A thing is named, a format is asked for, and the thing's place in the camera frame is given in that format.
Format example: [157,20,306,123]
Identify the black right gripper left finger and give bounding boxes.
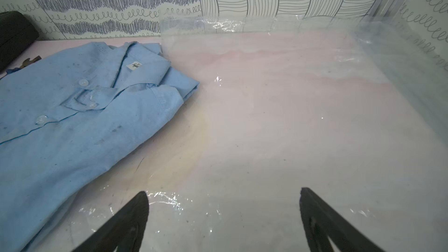
[74,191,149,252]

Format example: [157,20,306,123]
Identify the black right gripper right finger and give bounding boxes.
[299,187,382,252]

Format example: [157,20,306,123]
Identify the clear plastic vacuum bag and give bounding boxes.
[69,14,448,252]

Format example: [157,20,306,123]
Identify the light blue shirt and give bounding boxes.
[1,42,198,252]

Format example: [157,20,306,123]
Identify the black plastic tool case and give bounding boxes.
[1,11,39,71]

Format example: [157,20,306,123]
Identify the blue handled pliers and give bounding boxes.
[6,56,42,75]

